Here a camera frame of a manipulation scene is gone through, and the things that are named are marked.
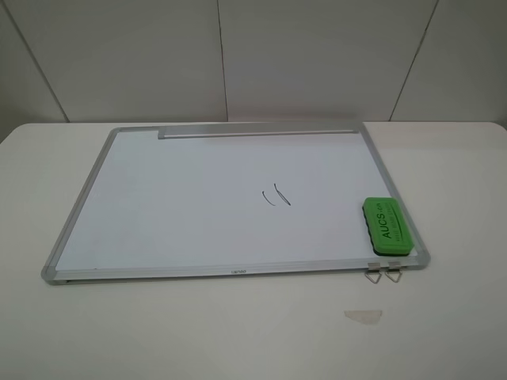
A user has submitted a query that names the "green whiteboard eraser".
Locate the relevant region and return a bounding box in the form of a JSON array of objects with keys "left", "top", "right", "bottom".
[{"left": 362, "top": 197, "right": 414, "bottom": 257}]

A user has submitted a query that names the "white aluminium-framed whiteboard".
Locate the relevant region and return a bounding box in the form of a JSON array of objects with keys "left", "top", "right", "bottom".
[{"left": 41, "top": 121, "right": 430, "bottom": 284}]

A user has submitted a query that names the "left metal hanging clip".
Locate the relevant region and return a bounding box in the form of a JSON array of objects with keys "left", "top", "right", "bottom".
[{"left": 364, "top": 263, "right": 383, "bottom": 284}]

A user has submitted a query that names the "metal hanging clip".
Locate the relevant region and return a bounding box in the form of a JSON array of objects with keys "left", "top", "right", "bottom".
[
  {"left": 384, "top": 261, "right": 406, "bottom": 283},
  {"left": 364, "top": 263, "right": 383, "bottom": 284}
]

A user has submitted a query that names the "right metal hanging clip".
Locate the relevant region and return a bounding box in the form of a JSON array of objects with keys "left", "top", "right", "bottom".
[{"left": 384, "top": 261, "right": 406, "bottom": 283}]

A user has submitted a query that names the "clear tape piece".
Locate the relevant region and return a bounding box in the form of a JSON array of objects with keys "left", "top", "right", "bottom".
[{"left": 344, "top": 310, "right": 383, "bottom": 325}]

